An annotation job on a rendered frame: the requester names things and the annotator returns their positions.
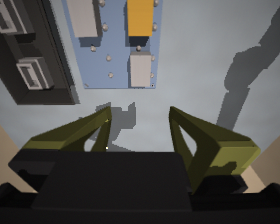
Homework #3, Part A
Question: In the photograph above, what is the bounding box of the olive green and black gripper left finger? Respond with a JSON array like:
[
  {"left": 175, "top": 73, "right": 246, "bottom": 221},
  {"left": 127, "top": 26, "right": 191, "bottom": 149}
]
[{"left": 20, "top": 106, "right": 112, "bottom": 151}]

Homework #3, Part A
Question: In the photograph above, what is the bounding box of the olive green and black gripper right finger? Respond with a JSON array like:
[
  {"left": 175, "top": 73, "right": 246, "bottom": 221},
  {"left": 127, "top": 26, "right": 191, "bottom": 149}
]
[{"left": 169, "top": 106, "right": 261, "bottom": 195}]

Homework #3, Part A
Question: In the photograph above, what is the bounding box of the yellow brass block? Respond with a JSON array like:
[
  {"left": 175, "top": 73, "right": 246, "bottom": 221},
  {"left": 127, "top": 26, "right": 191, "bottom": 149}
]
[{"left": 127, "top": 0, "right": 154, "bottom": 36}]

